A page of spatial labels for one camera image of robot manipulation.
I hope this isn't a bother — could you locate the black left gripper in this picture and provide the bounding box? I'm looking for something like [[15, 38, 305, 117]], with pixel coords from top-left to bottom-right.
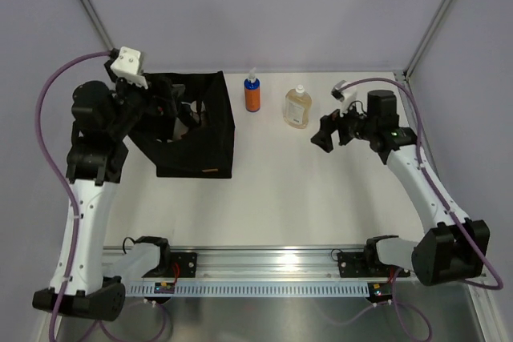
[[105, 62, 184, 139]]

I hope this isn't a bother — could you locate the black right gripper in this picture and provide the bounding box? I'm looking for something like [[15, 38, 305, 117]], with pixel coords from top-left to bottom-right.
[[312, 96, 378, 153]]

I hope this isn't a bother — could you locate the clear amber soap bottle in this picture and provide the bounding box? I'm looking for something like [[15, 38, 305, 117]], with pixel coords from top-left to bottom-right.
[[283, 85, 313, 129]]

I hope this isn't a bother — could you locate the black canvas bag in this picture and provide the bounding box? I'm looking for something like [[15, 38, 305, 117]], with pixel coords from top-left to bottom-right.
[[129, 71, 236, 179]]

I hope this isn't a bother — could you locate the orange blue spray bottle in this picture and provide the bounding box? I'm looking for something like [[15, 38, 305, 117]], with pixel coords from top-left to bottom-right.
[[244, 67, 261, 112]]

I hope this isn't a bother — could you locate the beige pump bottle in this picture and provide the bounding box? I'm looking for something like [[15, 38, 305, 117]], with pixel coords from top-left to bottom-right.
[[190, 101, 206, 115]]

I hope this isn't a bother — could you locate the green bottle beige cap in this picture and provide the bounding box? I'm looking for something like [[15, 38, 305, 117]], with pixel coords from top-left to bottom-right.
[[172, 118, 199, 141]]

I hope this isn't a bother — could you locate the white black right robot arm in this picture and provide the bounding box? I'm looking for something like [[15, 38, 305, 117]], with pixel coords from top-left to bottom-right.
[[311, 90, 490, 286]]

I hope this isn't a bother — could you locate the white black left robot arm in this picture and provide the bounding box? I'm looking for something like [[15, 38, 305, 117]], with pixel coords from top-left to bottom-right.
[[32, 79, 174, 321]]

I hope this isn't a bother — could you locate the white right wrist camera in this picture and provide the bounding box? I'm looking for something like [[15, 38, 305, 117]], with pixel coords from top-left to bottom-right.
[[331, 80, 357, 116]]

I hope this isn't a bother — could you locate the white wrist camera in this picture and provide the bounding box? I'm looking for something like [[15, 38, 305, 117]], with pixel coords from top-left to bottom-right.
[[104, 46, 148, 89], [331, 80, 357, 116]]

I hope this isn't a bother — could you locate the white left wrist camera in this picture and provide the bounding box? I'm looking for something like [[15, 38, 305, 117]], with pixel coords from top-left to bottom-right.
[[104, 46, 148, 89]]

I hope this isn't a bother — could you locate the right aluminium corner post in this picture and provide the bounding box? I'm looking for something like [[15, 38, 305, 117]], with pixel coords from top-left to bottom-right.
[[403, 0, 480, 77]]

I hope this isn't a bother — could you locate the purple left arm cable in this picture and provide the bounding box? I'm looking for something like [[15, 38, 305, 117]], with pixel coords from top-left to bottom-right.
[[36, 50, 173, 342]]

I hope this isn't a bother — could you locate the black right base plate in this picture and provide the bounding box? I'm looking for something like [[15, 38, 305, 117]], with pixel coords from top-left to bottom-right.
[[336, 251, 398, 279]]

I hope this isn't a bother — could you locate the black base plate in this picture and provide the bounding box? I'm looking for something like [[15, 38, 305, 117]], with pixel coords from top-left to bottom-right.
[[336, 251, 398, 279], [143, 251, 198, 279]]

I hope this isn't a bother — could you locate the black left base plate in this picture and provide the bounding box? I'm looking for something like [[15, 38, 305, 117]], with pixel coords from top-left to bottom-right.
[[143, 251, 198, 279]]

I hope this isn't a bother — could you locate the white slotted cable duct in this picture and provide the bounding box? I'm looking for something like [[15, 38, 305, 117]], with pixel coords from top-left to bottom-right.
[[127, 280, 370, 298]]

